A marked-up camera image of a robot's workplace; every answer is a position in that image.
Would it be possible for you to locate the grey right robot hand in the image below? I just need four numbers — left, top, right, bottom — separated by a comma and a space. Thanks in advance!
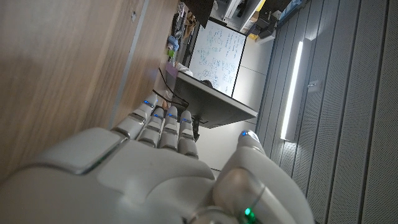
0, 93, 315, 224

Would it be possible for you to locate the pink sticky note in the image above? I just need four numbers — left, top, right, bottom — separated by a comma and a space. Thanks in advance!
165, 61, 178, 78

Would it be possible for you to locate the black computer monitor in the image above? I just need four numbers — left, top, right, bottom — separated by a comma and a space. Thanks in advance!
172, 71, 259, 129

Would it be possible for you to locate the seated person white shirt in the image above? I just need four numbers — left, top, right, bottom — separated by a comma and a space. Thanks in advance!
174, 61, 194, 78

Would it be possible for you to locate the black framed whiteboard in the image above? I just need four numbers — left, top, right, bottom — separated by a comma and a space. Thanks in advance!
188, 19, 248, 98

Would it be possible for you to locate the brown jacket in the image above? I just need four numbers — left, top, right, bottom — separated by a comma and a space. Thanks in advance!
183, 12, 198, 40

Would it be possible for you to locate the long ceiling light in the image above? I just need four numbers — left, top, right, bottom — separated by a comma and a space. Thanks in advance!
279, 37, 313, 142

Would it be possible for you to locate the black monitor cable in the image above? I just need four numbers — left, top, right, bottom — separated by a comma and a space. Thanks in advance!
152, 67, 190, 108

